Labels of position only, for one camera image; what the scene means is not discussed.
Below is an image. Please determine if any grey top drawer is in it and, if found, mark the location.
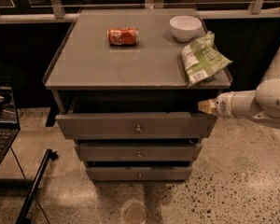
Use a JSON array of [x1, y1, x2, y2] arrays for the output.
[[56, 112, 217, 140]]

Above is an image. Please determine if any grey drawer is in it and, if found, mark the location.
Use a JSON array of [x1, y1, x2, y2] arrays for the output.
[[56, 112, 217, 140], [87, 166, 192, 181], [75, 141, 202, 161]]

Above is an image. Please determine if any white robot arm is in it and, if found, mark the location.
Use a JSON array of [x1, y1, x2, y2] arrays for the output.
[[198, 47, 280, 129]]

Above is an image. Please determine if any grey drawer cabinet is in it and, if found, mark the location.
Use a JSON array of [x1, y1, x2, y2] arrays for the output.
[[44, 8, 231, 171]]

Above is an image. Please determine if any grey middle drawer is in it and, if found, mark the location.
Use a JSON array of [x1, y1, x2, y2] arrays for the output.
[[75, 141, 202, 161]]

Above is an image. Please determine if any grey bottom drawer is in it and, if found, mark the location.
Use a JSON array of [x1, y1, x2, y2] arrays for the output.
[[87, 166, 192, 181]]

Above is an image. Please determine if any green chip bag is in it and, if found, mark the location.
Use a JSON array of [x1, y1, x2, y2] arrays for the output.
[[180, 32, 231, 87]]

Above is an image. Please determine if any white bowl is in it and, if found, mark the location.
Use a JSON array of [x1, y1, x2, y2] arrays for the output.
[[169, 16, 202, 41]]

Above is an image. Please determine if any orange soda can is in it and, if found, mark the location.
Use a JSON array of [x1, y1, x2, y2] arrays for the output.
[[107, 27, 139, 46]]

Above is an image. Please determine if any metal window railing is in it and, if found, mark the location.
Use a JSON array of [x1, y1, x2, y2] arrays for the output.
[[0, 0, 280, 25]]

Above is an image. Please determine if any black laptop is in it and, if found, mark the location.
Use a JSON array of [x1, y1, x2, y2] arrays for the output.
[[0, 77, 21, 164]]

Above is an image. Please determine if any black stand leg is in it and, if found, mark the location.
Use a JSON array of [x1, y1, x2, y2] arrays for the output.
[[16, 149, 58, 224]]

